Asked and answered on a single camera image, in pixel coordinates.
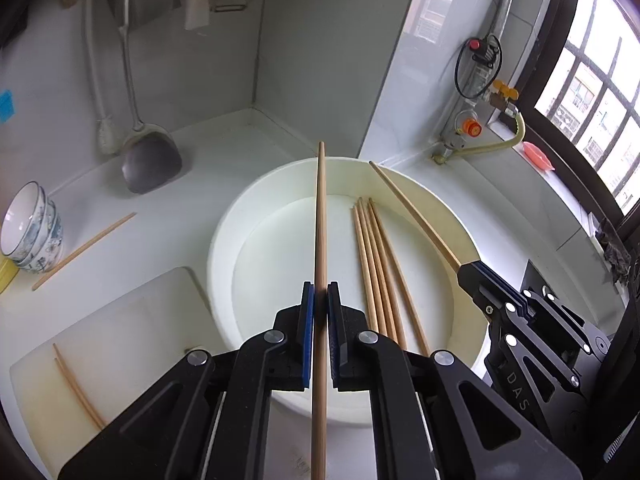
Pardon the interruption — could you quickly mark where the yellow gas hose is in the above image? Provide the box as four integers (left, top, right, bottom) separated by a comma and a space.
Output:
432, 110, 527, 165

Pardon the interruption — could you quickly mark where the dark crumpled rag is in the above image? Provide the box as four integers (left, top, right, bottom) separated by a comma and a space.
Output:
595, 217, 632, 287

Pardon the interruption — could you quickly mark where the white long-handled utensil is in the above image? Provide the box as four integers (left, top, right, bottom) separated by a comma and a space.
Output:
82, 0, 120, 157

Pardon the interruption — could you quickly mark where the white plastic cutting board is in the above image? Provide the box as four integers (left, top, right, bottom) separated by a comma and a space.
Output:
9, 266, 321, 480

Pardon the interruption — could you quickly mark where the gas valve with red button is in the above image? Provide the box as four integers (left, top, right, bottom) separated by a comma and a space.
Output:
467, 35, 502, 66

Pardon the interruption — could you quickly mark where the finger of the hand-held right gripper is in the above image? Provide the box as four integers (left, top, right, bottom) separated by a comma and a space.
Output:
456, 261, 576, 392
472, 260, 608, 357

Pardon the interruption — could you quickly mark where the metal wok spatula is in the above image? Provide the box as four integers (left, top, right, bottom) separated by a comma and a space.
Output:
117, 0, 183, 195

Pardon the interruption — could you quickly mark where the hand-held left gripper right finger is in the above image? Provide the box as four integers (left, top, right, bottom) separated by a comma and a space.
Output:
326, 281, 583, 480

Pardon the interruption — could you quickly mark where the white round basin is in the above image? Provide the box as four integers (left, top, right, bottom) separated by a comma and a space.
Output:
207, 157, 490, 428

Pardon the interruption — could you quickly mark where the white blue patterned bowl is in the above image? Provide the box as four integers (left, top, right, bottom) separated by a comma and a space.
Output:
10, 195, 57, 267
15, 205, 65, 274
0, 181, 47, 260

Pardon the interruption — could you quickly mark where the light wooden chopstick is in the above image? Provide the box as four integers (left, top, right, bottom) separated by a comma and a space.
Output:
352, 205, 377, 335
369, 160, 463, 273
362, 203, 406, 347
310, 141, 330, 480
31, 211, 137, 292
368, 197, 432, 357
54, 355, 101, 432
52, 342, 107, 431
357, 198, 391, 339

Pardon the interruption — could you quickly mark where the grey metal gas pipe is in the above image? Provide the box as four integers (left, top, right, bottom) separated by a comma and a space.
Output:
440, 0, 528, 161

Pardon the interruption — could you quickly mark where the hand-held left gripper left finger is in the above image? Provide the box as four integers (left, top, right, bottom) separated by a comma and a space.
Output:
57, 281, 317, 480

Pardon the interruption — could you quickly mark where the black cable loop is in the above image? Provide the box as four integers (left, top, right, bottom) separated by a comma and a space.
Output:
453, 34, 502, 98

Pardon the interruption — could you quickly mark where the dark framed window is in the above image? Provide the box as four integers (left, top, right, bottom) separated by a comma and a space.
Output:
515, 0, 640, 221

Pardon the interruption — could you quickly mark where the pink plastic dish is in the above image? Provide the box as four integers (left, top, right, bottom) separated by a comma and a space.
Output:
521, 141, 557, 172

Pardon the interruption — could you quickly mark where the brass valve yellow handle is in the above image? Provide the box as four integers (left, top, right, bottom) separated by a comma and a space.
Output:
487, 79, 521, 111

